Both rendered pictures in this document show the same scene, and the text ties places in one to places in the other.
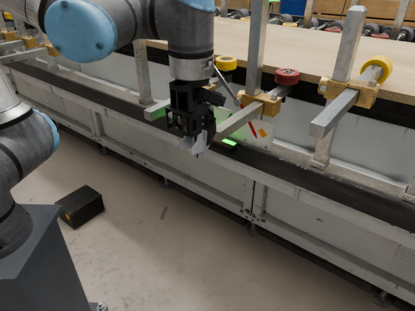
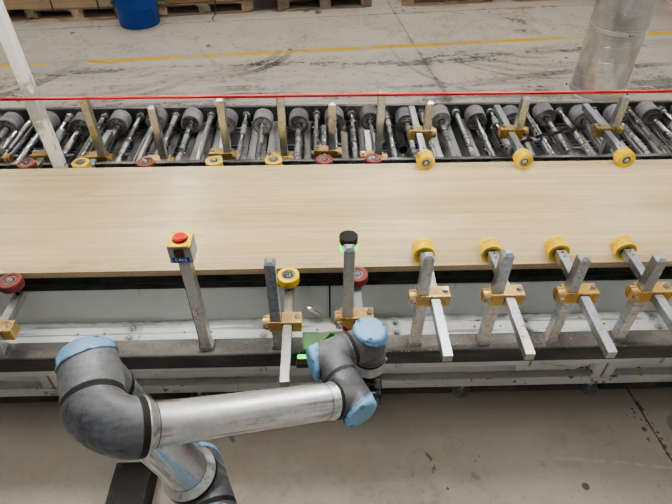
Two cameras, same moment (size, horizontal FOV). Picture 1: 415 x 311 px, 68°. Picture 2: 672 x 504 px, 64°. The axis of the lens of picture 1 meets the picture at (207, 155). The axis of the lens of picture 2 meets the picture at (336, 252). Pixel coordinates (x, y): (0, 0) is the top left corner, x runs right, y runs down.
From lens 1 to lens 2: 1.23 m
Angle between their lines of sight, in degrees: 32
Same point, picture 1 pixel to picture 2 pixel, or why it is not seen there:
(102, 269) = not seen: outside the picture
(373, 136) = not seen: hidden behind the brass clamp
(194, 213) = not seen: hidden behind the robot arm
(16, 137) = (220, 480)
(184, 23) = (379, 354)
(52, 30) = (351, 420)
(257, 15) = (350, 268)
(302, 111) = (371, 292)
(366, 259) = (443, 370)
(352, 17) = (428, 263)
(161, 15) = (364, 357)
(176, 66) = (369, 373)
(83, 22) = (370, 408)
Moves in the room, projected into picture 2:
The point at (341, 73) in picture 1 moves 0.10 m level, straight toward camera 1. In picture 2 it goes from (425, 291) to (436, 313)
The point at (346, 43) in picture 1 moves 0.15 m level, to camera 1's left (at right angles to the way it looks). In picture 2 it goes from (426, 275) to (392, 297)
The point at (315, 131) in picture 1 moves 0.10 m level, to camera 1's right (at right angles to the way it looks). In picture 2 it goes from (447, 358) to (469, 342)
